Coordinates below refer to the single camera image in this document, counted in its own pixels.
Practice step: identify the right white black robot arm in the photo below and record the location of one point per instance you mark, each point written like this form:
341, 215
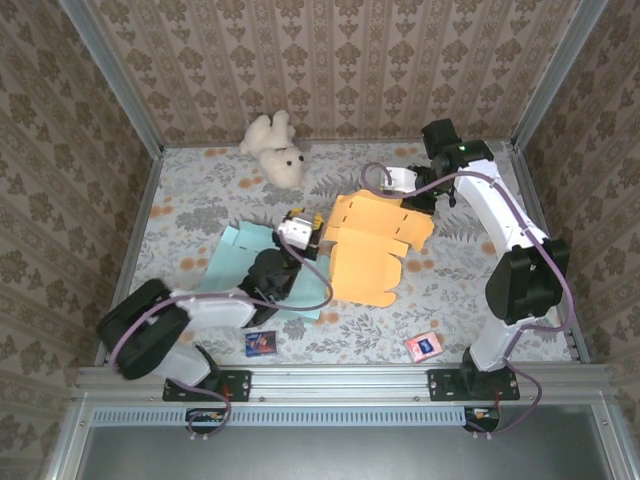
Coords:
485, 210

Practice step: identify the orange paper box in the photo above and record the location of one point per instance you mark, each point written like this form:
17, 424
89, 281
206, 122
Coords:
365, 250

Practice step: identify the aluminium table side rail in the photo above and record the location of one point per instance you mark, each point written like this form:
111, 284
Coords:
137, 240
540, 225

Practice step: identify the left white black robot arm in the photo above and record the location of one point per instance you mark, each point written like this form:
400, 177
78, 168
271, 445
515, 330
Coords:
210, 312

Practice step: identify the dark blue card pack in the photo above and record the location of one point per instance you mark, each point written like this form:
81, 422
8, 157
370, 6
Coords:
261, 344

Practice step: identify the aluminium frame post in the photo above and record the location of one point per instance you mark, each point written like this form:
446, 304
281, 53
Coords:
112, 75
557, 75

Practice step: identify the white plush bear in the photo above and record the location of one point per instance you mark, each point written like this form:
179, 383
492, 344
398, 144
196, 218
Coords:
277, 160

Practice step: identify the pink tissue pack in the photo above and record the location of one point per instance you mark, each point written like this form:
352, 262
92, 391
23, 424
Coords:
424, 347

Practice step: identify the grey metal sheet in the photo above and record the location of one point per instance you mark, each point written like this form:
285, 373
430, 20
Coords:
350, 450

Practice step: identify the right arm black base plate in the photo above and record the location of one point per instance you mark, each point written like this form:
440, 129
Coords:
440, 385

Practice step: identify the aluminium frame cross rail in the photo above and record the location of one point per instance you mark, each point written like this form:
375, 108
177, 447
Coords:
340, 380

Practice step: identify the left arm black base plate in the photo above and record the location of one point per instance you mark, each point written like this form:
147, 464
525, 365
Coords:
240, 385

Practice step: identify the light blue paper box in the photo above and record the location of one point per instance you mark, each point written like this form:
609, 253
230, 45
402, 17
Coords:
230, 260

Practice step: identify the floral tablecloth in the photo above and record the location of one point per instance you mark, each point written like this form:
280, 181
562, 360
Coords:
350, 160

